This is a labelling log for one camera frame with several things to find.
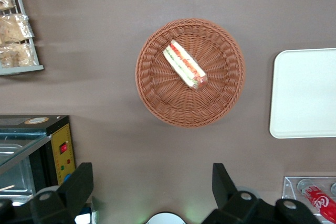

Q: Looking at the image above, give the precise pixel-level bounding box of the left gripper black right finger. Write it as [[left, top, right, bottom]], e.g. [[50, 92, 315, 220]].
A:
[[202, 163, 263, 224]]

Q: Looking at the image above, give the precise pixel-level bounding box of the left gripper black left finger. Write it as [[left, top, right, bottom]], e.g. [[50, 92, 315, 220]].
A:
[[29, 162, 95, 224]]

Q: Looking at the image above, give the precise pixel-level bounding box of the triangle sandwich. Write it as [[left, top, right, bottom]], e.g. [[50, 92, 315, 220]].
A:
[[162, 39, 208, 90]]

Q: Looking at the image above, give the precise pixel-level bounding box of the round brown wicker basket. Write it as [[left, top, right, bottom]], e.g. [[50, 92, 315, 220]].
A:
[[134, 18, 246, 129]]

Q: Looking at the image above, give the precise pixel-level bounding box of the cream plastic serving tray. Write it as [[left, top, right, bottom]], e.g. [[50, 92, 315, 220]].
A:
[[269, 48, 336, 140]]

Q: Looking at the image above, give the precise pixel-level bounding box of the tray of packaged snacks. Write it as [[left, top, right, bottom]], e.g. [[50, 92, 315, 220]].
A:
[[0, 0, 45, 76]]

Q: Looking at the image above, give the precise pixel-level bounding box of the clear acrylic bottle rack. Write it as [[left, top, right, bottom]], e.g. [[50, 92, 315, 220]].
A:
[[281, 176, 336, 224]]

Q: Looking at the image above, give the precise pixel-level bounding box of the black yellow food warmer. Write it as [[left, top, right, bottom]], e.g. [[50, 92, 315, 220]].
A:
[[0, 115, 77, 206]]

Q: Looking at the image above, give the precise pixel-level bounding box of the red cola bottle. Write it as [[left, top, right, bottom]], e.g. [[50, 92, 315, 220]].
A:
[[299, 184, 336, 222]]

